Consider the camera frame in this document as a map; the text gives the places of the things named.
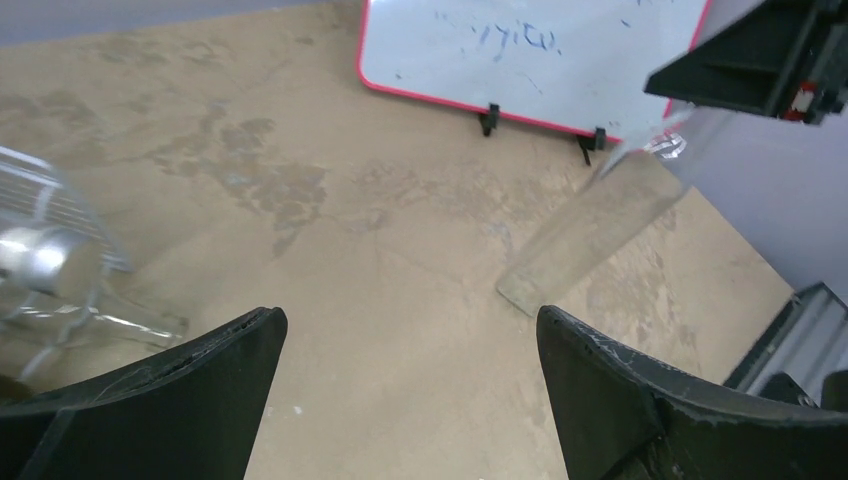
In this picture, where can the clear glass bottle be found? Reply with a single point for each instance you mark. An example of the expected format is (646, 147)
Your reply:
(647, 174)
(36, 327)

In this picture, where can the black whiteboard clip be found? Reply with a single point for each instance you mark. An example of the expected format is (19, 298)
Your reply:
(489, 119)
(591, 143)

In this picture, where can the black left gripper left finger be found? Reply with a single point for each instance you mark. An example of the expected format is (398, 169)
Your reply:
(190, 412)

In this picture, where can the pink framed whiteboard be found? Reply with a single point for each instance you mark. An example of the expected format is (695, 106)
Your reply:
(572, 65)

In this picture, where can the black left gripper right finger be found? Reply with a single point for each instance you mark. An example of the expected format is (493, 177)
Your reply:
(622, 414)

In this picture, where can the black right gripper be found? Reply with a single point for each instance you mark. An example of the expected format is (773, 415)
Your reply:
(782, 59)

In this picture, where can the round clear bottle silver cap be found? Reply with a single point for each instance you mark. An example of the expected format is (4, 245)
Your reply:
(53, 244)

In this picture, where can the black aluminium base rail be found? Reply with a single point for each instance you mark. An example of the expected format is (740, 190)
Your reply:
(801, 357)

